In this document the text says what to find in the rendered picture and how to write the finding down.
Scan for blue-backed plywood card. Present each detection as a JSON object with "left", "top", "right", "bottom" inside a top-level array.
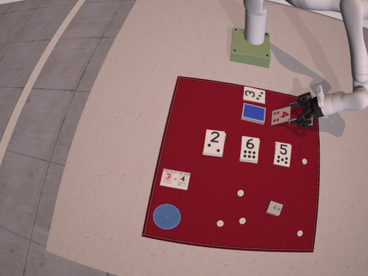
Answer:
[{"left": 270, "top": 105, "right": 293, "bottom": 127}]

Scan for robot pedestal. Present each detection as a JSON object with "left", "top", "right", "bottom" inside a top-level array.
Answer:
[{"left": 229, "top": 27, "right": 272, "bottom": 69}]

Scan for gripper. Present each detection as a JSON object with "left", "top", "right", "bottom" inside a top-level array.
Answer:
[{"left": 288, "top": 92, "right": 325, "bottom": 129}]

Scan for white card pile six pips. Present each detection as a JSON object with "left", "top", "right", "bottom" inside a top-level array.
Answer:
[{"left": 239, "top": 135, "right": 261, "bottom": 164}]

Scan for white card pile five pips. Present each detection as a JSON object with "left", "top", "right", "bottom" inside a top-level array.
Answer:
[{"left": 273, "top": 141, "right": 293, "bottom": 167}]

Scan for pale wide rule card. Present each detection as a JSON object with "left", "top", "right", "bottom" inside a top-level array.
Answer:
[{"left": 159, "top": 168, "right": 192, "bottom": 191}]

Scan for red felt mat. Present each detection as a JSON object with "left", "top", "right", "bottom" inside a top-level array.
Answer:
[{"left": 141, "top": 76, "right": 319, "bottom": 253}]

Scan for grey block with peg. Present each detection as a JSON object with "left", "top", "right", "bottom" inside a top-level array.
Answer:
[{"left": 265, "top": 200, "right": 284, "bottom": 216}]

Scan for blue-backed card stock pile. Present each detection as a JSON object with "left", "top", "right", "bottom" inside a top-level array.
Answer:
[{"left": 240, "top": 102, "right": 267, "bottom": 126}]

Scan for white card pile two pips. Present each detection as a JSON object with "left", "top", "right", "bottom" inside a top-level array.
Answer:
[{"left": 202, "top": 129, "right": 227, "bottom": 158}]

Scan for blue flat disc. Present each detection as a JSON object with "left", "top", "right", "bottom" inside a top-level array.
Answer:
[{"left": 152, "top": 203, "right": 182, "bottom": 230}]

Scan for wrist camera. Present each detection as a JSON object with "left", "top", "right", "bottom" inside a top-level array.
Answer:
[{"left": 314, "top": 83, "right": 326, "bottom": 101}]

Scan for white card three pips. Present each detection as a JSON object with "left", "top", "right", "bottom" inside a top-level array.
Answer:
[{"left": 243, "top": 86, "right": 266, "bottom": 104}]

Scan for pale beige stone table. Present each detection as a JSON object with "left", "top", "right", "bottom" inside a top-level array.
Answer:
[{"left": 45, "top": 0, "right": 368, "bottom": 276}]

